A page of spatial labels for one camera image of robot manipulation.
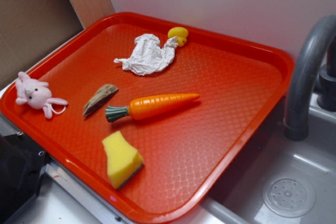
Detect grey toy faucet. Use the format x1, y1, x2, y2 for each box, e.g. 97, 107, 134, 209
283, 14, 335, 141

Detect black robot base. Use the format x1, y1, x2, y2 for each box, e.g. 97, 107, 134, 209
1, 133, 49, 223

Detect crumpled white paper towel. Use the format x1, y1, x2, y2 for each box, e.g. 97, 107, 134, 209
113, 34, 178, 76

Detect grey toy sink basin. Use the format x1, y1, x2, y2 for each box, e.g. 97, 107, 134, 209
202, 102, 335, 223

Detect yellow rubber duck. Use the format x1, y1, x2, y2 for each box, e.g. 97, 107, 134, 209
167, 27, 189, 47

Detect yellow sponge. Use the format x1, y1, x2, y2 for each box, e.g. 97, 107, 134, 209
102, 131, 144, 189

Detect dark grey faucet handle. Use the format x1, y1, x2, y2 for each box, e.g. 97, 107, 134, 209
317, 65, 335, 112

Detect orange plastic toy carrot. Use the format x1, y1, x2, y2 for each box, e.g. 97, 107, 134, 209
105, 93, 200, 123

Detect brown wood piece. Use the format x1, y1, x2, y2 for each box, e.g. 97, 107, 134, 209
82, 84, 119, 117

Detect pink plush bunny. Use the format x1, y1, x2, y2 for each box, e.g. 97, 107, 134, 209
15, 71, 68, 119

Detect red plastic tray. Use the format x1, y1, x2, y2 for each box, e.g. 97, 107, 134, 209
1, 13, 294, 223

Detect brown cardboard panel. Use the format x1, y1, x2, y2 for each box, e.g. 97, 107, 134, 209
1, 0, 82, 88

